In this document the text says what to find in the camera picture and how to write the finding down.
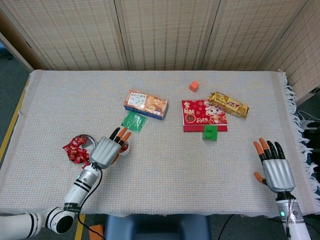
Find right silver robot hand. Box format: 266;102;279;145
252;137;296;194

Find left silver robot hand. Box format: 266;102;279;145
89;126;133;169

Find red candies pile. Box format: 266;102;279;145
71;134;98;165

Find white paper cup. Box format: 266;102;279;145
117;139;131;156

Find green foil sachet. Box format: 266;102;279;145
121;110;148;135

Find white woven tablecloth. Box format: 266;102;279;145
0;68;320;219

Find orange and blue cookie box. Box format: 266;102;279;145
123;89;170;121

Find green toy building block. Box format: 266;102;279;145
201;124;219;141

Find orange block on floor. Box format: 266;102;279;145
88;224;105;240

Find gold biscuit packet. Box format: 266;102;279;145
206;91;250;120

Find blue padded chair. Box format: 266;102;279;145
104;214;212;240

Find red desk calendar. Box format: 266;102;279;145
181;98;229;133

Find small orange cube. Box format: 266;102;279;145
188;80;200;93

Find woven rattan screen panel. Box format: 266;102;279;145
261;0;320;106
201;0;309;71
114;0;221;71
0;0;130;71

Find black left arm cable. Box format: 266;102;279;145
76;162;106;240

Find thin black wrist wires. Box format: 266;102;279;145
284;193;298;240

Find white clamp with cable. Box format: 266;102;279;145
296;109;316;132

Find black floor cable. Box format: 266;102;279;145
217;214;235;240

